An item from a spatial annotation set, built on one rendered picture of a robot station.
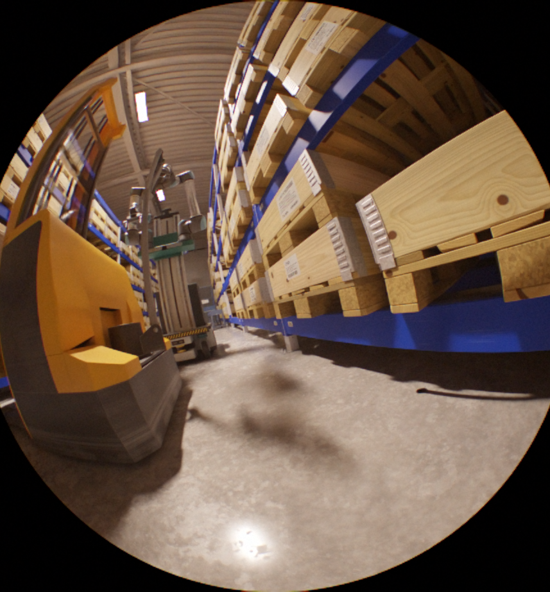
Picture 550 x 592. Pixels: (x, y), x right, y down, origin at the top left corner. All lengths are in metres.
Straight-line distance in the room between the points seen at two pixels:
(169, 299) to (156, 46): 7.36
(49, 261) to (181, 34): 7.29
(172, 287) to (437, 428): 2.30
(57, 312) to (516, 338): 1.12
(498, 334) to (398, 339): 0.33
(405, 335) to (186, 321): 2.00
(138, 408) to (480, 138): 1.03
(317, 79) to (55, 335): 1.32
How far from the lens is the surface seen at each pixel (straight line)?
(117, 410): 0.59
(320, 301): 0.89
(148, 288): 0.90
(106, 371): 0.57
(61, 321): 0.64
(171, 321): 2.15
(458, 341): 0.56
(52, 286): 0.66
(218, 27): 7.55
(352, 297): 0.62
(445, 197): 0.46
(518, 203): 0.46
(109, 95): 2.44
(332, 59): 1.02
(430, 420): 0.57
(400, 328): 0.62
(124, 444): 0.63
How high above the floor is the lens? 0.39
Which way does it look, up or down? 2 degrees up
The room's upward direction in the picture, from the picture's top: 13 degrees counter-clockwise
